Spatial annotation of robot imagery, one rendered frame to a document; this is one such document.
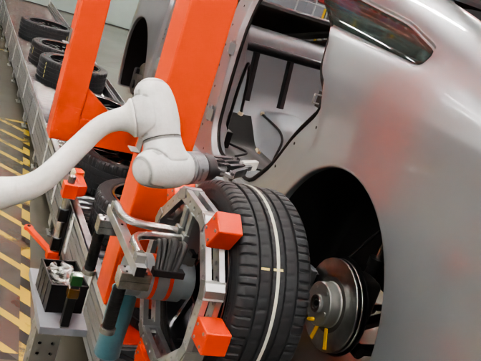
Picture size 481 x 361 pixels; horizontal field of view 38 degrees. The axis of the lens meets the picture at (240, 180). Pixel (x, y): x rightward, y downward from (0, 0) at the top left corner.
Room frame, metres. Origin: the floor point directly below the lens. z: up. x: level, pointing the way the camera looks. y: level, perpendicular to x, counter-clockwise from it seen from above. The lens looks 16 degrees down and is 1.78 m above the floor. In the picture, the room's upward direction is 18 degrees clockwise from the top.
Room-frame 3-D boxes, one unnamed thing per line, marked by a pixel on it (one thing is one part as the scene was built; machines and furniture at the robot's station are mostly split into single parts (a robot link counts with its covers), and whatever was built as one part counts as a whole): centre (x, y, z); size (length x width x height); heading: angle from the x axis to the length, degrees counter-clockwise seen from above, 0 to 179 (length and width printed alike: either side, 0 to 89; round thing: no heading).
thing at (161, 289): (1.96, 0.15, 0.85); 0.21 x 0.14 x 0.14; 116
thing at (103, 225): (2.05, 0.35, 0.93); 0.09 x 0.05 x 0.05; 116
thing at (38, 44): (7.32, 2.24, 0.39); 0.66 x 0.66 x 0.24
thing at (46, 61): (6.66, 1.90, 0.39); 0.66 x 0.66 x 0.24
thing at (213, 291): (1.99, 0.09, 0.85); 0.54 x 0.07 x 0.54; 26
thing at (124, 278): (1.75, 0.20, 0.93); 0.09 x 0.05 x 0.05; 116
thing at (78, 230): (3.53, 0.82, 0.28); 2.47 x 0.09 x 0.22; 26
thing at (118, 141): (4.27, 0.85, 0.69); 0.52 x 0.17 x 0.35; 116
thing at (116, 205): (2.02, 0.24, 1.03); 0.19 x 0.18 x 0.11; 116
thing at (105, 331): (1.73, 0.22, 0.83); 0.04 x 0.04 x 0.16
